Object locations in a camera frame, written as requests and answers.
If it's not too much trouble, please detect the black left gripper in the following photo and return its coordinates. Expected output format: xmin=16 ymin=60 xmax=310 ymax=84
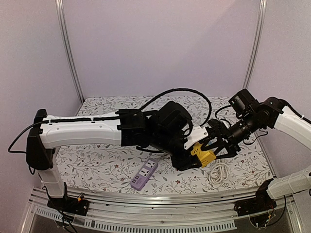
xmin=151 ymin=131 xmax=204 ymax=172

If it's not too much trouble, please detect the yellow cube socket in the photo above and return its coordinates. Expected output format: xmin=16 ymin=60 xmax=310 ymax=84
xmin=191 ymin=142 xmax=216 ymax=167

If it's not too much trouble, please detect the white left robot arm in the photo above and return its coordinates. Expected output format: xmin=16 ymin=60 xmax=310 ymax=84
xmin=26 ymin=108 xmax=208 ymax=211

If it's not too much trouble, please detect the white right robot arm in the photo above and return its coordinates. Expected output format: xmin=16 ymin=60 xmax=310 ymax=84
xmin=201 ymin=95 xmax=311 ymax=212

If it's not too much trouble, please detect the purple power strip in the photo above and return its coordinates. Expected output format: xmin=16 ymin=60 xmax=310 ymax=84
xmin=130 ymin=159 xmax=158 ymax=191

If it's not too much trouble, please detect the floral table mat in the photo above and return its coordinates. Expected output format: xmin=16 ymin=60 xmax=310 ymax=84
xmin=56 ymin=96 xmax=274 ymax=196

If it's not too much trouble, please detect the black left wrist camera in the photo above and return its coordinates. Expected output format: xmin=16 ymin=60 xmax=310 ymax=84
xmin=158 ymin=101 xmax=192 ymax=132

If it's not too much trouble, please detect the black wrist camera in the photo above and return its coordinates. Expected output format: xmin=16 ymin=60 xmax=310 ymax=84
xmin=229 ymin=89 xmax=259 ymax=116
xmin=158 ymin=101 xmax=192 ymax=132

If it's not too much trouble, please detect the white cable of teal strip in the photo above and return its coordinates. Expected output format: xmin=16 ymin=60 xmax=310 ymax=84
xmin=208 ymin=161 xmax=232 ymax=184

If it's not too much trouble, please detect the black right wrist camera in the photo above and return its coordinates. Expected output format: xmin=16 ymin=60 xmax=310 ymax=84
xmin=229 ymin=89 xmax=259 ymax=116

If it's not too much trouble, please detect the aluminium front rail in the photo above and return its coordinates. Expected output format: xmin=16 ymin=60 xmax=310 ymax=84
xmin=18 ymin=185 xmax=303 ymax=233

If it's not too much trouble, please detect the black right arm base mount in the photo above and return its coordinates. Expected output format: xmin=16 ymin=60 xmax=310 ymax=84
xmin=234 ymin=179 xmax=276 ymax=216

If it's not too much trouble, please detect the right aluminium frame post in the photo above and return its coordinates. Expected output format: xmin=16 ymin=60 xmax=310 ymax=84
xmin=242 ymin=0 xmax=267 ymax=89

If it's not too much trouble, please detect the aluminium frame post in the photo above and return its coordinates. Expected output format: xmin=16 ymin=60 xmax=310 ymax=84
xmin=55 ymin=0 xmax=85 ymax=103
xmin=242 ymin=0 xmax=267 ymax=89

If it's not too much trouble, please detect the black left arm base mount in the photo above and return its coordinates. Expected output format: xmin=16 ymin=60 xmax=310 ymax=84
xmin=46 ymin=182 xmax=90 ymax=216

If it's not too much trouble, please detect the left aluminium frame post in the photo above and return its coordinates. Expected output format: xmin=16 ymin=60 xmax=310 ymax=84
xmin=55 ymin=0 xmax=85 ymax=103

